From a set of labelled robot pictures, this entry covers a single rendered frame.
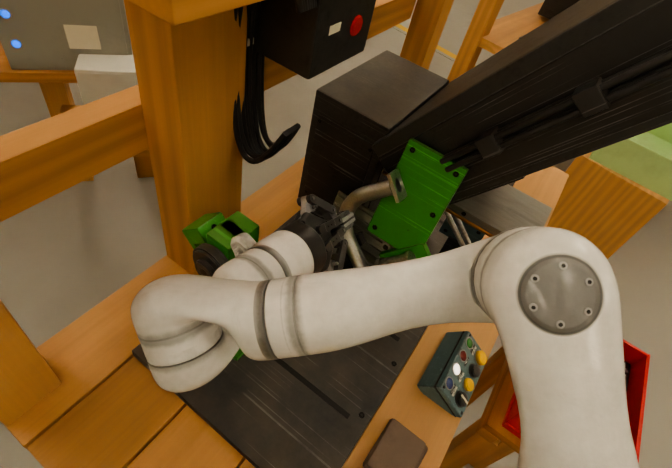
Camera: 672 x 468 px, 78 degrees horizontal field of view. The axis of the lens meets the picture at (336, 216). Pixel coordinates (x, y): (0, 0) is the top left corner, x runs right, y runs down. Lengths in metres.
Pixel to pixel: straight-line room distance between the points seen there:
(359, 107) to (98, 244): 1.63
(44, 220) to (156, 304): 2.03
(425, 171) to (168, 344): 0.53
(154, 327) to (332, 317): 0.15
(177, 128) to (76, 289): 1.50
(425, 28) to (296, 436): 1.23
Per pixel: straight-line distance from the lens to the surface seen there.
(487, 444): 1.13
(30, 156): 0.69
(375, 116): 0.85
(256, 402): 0.83
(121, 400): 0.88
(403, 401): 0.88
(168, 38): 0.62
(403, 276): 0.38
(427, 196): 0.78
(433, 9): 1.50
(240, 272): 0.44
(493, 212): 0.93
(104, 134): 0.73
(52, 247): 2.28
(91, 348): 0.93
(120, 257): 2.16
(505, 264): 0.32
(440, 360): 0.91
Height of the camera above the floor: 1.69
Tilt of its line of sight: 46 degrees down
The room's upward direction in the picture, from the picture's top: 16 degrees clockwise
